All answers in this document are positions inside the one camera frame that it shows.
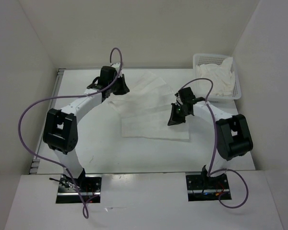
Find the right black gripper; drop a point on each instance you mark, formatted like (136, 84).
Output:
(174, 120)

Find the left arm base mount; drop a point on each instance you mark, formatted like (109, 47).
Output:
(90, 191)

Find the white plastic basket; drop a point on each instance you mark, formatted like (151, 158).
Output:
(204, 86)

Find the white skirt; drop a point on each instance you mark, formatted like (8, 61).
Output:
(146, 109)

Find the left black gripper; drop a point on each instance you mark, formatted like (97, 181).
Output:
(124, 89)

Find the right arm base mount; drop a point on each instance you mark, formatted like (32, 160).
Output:
(200, 189)

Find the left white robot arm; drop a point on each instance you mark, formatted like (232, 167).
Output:
(61, 132)

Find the white skirts in basket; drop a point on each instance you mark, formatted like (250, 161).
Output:
(221, 75)

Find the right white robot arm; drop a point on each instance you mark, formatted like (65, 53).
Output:
(232, 136)

